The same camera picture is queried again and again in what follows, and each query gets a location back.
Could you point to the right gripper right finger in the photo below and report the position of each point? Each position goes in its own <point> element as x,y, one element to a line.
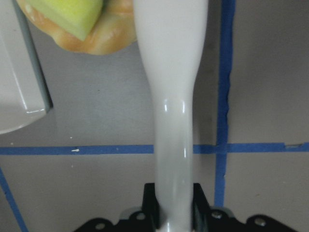
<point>201,208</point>

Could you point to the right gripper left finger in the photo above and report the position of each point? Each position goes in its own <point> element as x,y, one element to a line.
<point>150,206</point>

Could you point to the beige plastic dustpan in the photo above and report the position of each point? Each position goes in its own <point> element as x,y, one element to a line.
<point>24,96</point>

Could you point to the beige hand brush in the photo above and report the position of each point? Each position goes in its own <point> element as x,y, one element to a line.
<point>171,35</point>

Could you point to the tan bread slice toy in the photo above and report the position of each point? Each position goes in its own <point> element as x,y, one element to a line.
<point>113,31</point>

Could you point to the yellow green sponge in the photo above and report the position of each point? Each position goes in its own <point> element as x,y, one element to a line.
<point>76,17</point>

